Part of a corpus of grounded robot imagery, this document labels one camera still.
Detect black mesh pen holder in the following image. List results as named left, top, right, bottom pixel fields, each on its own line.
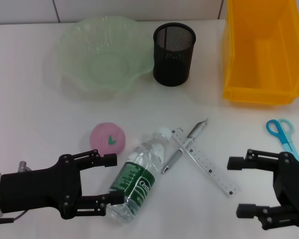
left=152, top=22, right=197, bottom=87

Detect yellow plastic bin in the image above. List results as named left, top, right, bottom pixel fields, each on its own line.
left=222, top=0, right=299, bottom=107

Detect pink toy peach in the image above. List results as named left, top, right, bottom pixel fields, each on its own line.
left=89, top=121, right=127, bottom=156

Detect clear plastic ruler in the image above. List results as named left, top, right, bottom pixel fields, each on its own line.
left=169, top=126, right=241, bottom=200

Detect silver connector stub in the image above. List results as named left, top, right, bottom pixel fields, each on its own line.
left=17, top=161, right=32, bottom=173

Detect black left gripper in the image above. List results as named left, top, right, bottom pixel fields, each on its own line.
left=0, top=148, right=126, bottom=220

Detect blue scissors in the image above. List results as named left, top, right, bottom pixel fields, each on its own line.
left=266, top=119, right=299, bottom=163

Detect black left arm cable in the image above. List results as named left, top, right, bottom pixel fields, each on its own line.
left=0, top=210, right=28, bottom=225

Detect clear green-label water bottle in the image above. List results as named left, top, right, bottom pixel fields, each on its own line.
left=105, top=126, right=172, bottom=223

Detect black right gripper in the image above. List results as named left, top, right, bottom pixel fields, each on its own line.
left=226, top=148, right=299, bottom=230

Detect silver grey pen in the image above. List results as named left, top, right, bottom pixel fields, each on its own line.
left=161, top=118, right=210, bottom=175

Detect green glass fruit bowl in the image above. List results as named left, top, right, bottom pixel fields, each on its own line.
left=55, top=15, right=155, bottom=101

